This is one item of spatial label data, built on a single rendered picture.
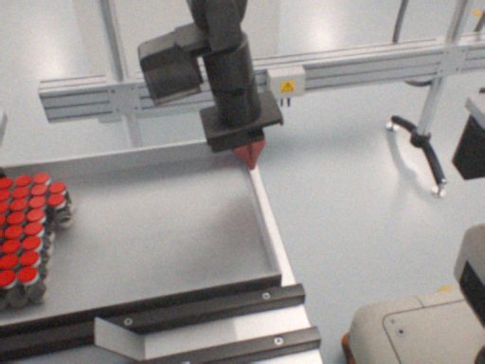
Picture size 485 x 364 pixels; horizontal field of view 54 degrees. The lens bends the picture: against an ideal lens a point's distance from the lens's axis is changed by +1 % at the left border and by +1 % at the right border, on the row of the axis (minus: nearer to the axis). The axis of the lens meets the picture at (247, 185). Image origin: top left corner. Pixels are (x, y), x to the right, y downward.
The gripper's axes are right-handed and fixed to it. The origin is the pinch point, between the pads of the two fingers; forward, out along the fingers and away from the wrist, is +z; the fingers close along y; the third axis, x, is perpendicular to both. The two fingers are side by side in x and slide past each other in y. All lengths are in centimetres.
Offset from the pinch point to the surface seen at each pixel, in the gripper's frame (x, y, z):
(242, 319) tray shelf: 22.2, 6.4, 2.3
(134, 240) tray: 8.0, 17.8, 0.1
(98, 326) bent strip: 23.0, 20.0, -5.7
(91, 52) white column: -144, 46, 48
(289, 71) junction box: -82, -25, 41
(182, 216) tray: 5.2, 11.2, 1.2
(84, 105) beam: -85, 42, 36
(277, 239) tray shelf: 11.7, -0.3, 3.5
